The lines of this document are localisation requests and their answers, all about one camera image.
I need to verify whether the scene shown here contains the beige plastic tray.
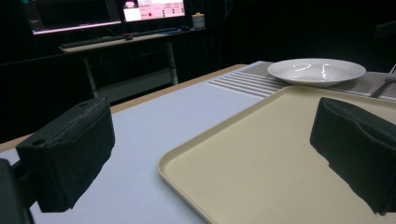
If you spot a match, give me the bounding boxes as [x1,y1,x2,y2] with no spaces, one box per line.
[157,85,396,224]

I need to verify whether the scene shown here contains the white plate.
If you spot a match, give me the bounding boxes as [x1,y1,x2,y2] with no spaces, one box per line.
[266,58,367,88]

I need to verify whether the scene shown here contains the black keyboard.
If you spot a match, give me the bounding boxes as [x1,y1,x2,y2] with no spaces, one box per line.
[59,27,181,49]

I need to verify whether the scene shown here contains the metal fork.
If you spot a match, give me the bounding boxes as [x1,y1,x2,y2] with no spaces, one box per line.
[369,63,396,99]

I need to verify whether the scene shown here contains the grey striped placemat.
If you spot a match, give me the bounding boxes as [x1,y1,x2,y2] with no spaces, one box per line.
[206,61,396,103]

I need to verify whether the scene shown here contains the computer monitor with bright screen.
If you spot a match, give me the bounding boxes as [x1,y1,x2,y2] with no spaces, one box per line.
[119,0,187,23]

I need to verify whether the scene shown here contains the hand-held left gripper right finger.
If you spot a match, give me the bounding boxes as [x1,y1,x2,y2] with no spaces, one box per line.
[309,96,396,216]

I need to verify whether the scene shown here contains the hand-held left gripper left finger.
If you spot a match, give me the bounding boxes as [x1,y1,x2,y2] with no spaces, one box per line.
[16,96,116,214]

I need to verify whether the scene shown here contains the wooden desk with white legs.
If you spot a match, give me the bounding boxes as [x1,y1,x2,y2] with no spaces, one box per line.
[58,27,207,100]

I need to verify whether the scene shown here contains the wide computer monitor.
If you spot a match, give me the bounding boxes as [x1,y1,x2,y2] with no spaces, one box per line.
[19,0,123,35]

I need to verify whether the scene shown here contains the small white lidded jar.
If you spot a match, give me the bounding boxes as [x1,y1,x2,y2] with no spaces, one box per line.
[191,11,206,30]

